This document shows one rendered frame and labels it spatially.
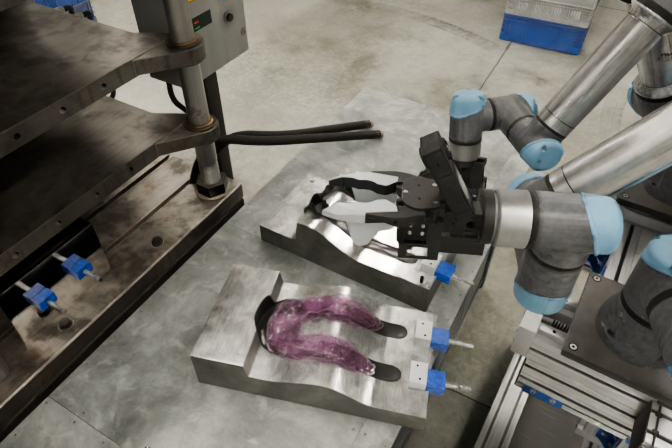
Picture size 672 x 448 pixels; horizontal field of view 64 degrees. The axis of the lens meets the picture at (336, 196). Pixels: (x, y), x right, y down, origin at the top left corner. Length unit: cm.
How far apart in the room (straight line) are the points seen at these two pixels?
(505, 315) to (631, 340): 138
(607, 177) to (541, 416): 129
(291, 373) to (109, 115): 94
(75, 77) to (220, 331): 67
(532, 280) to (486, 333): 162
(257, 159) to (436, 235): 251
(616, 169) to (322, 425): 77
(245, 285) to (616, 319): 78
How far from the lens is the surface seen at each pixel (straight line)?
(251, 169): 308
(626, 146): 83
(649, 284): 104
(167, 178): 184
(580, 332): 116
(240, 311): 127
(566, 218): 71
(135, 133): 162
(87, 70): 142
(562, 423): 203
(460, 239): 72
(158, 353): 138
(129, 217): 174
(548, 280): 77
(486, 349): 235
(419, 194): 69
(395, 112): 206
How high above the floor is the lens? 192
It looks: 42 degrees down
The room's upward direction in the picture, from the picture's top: straight up
